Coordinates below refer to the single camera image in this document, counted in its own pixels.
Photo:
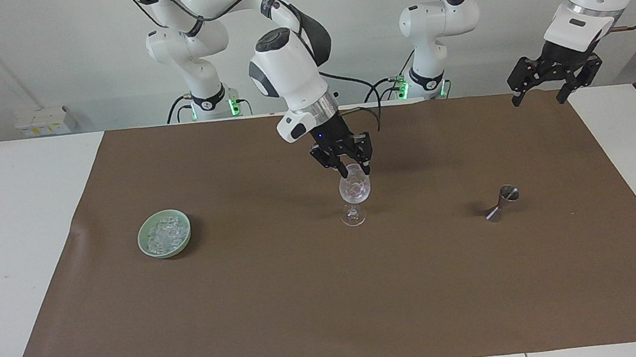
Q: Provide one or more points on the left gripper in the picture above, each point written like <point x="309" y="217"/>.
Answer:
<point x="565" y="56"/>

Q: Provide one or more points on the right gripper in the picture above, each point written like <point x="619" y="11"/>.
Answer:
<point x="332" y="135"/>

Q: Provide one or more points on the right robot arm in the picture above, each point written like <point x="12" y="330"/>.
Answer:
<point x="288" y="63"/>

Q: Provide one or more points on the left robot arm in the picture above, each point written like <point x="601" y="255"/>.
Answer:
<point x="431" y="19"/>

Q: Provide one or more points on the clear wine glass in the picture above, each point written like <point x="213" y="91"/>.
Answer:
<point x="354" y="189"/>

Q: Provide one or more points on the clear ice cubes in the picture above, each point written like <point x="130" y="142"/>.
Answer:
<point x="165" y="233"/>

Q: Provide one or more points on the steel jigger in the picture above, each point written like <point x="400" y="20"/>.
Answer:
<point x="503" y="201"/>

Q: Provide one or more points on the green ceramic bowl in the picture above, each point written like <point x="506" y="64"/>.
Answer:
<point x="151" y="250"/>

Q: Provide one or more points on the white wall socket box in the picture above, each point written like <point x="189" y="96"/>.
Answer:
<point x="46" y="121"/>

